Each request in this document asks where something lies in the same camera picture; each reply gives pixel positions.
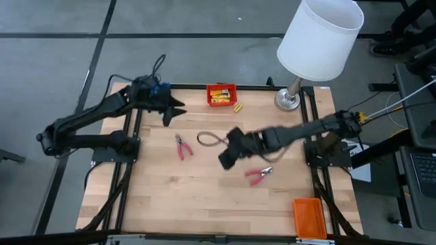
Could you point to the white paper sheet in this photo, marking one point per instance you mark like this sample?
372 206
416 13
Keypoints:
362 173

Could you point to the long silver metal bar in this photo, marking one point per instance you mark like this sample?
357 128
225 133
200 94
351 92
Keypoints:
153 240

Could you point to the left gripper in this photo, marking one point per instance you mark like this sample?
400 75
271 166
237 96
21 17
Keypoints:
143 98

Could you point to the blue plastic basket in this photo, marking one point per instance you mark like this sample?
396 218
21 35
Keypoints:
160 89

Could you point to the black desk foot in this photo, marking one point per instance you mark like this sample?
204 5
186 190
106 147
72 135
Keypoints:
383 87

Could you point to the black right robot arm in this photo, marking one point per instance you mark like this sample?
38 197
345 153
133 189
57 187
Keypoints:
306 129

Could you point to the person's legs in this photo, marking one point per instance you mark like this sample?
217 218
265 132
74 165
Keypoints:
408 17

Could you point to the yellow green crayon box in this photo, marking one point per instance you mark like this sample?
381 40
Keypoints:
219 93
220 100

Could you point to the grey furniture foot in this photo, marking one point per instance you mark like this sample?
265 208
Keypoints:
10 156

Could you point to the dark laptop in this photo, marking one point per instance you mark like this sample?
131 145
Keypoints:
425 170

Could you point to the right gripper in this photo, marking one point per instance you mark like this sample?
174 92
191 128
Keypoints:
247 144

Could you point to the yellow power plug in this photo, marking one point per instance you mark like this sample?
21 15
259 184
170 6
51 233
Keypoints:
362 118

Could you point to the grey desk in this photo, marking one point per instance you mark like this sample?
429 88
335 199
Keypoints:
419 129

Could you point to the black aluminium table frame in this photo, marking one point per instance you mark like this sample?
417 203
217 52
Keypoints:
187 86

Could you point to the orange plastic basket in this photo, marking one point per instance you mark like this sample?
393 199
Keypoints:
310 217

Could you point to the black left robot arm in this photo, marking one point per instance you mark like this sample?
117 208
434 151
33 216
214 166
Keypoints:
85 115

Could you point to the silver metal bracket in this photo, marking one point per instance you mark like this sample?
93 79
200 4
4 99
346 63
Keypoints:
316 242

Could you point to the black desk beam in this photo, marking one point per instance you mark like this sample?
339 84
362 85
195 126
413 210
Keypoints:
381 149

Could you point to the red plastic basket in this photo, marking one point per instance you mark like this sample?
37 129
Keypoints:
233 98

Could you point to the yellow connector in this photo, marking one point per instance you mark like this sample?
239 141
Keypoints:
238 108

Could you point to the white table lamp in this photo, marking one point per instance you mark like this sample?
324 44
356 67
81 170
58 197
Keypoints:
320 37

